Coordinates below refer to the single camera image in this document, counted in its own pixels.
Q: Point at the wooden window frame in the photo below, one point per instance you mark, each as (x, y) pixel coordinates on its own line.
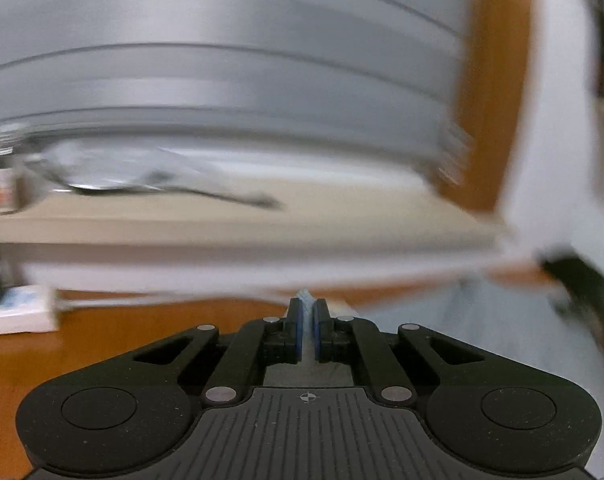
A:
(492, 85)

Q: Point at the beige socket plate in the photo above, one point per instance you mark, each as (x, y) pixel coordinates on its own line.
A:
(17, 312)

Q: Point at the beige windowsill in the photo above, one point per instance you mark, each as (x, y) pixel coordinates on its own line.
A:
(232, 225)

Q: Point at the grey sweatshirt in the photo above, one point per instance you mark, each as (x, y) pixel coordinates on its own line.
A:
(482, 320)

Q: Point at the grey window blinds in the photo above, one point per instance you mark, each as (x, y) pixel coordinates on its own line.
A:
(207, 60)

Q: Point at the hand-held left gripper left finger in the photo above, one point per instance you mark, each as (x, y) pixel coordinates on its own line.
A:
(298, 330)

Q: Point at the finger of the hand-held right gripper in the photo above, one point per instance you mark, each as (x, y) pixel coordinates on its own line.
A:
(572, 280)

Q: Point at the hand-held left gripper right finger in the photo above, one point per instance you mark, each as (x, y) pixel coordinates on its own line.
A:
(322, 330)

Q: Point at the clear plastic bag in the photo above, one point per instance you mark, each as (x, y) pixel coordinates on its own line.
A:
(112, 165)

